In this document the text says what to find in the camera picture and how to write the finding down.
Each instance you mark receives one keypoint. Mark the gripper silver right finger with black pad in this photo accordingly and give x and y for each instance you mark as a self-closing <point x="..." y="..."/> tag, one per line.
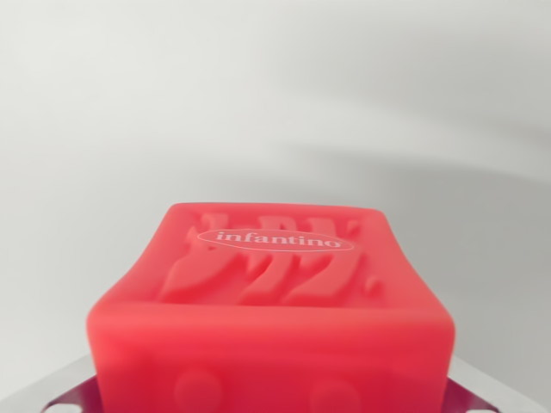
<point x="495" y="398"/>

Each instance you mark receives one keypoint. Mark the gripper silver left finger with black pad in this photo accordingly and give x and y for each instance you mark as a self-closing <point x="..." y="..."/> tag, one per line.
<point x="47" y="398"/>

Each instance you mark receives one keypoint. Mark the red infantino soft cube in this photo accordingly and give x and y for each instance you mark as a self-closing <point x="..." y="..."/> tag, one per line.
<point x="267" y="344"/>

